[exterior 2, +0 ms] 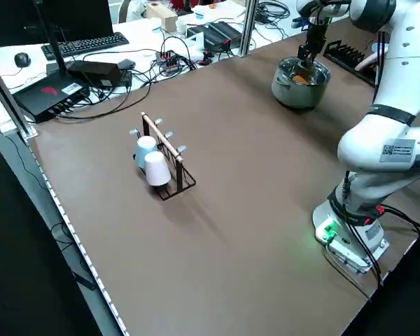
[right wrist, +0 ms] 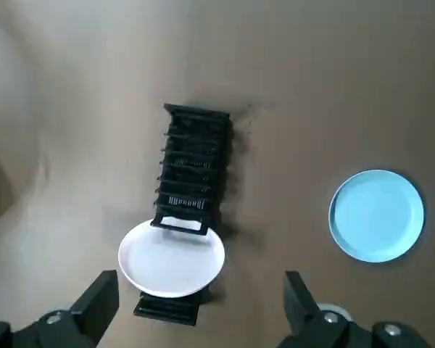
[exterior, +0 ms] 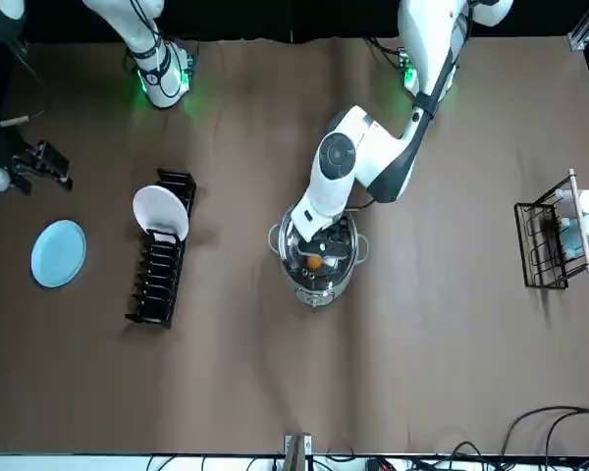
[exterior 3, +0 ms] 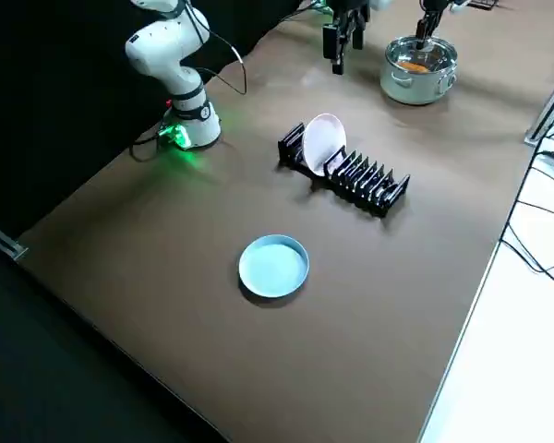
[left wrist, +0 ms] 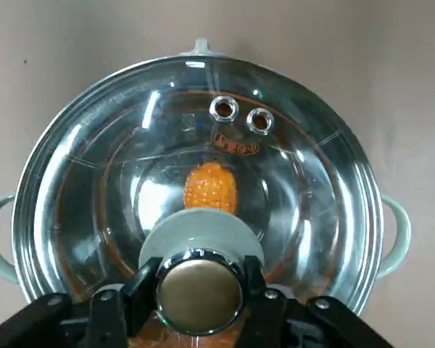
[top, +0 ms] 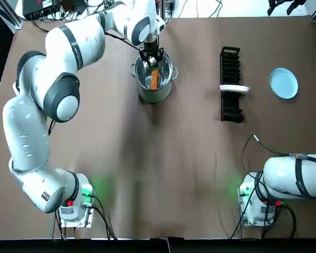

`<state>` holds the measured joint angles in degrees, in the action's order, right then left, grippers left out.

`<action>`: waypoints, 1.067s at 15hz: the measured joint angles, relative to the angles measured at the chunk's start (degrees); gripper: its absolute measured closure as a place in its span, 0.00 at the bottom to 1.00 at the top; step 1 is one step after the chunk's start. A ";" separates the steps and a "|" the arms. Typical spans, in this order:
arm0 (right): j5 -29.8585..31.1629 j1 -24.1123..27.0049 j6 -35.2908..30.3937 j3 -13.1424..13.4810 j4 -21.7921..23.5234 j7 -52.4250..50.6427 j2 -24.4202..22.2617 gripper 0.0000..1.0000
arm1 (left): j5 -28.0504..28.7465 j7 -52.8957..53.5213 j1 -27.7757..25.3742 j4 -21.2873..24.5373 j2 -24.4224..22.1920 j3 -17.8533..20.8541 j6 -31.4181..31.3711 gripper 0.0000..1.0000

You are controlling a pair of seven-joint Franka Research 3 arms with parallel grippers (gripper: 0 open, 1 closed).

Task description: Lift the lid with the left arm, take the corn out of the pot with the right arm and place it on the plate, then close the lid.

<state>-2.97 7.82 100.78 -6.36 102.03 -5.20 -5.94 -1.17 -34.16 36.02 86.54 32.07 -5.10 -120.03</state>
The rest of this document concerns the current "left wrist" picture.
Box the pale green cooking pot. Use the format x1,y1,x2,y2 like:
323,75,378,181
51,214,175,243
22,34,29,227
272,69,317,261
0,38,412,317

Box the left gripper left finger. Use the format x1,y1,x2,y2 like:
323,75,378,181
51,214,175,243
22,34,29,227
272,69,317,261
0,255,161,348

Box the glass pot lid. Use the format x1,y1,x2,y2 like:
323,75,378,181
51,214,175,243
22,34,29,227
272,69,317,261
12,54,384,348

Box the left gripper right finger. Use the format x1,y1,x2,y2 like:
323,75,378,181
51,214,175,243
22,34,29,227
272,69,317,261
239,255,396,348

